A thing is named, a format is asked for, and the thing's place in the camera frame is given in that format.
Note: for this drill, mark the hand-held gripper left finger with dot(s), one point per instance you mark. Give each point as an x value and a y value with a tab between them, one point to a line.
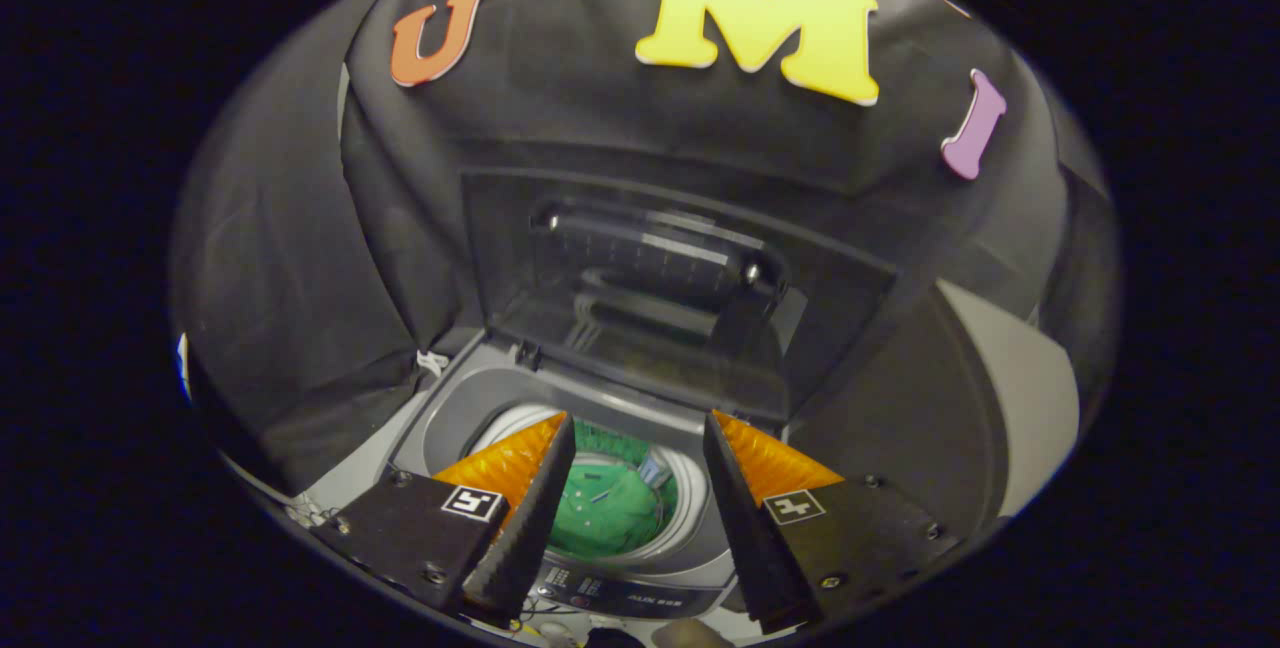
530	528

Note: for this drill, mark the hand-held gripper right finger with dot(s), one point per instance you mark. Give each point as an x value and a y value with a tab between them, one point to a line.
750	528

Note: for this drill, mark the green polo shirt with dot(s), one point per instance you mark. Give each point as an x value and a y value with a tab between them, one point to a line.
610	508

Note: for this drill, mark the dark washing machine lid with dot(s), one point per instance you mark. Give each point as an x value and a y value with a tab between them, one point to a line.
840	328

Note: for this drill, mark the beige cabinet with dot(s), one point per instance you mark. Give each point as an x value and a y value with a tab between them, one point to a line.
1030	398

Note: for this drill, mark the black backdrop cloth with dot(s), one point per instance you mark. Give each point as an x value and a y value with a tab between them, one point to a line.
560	108

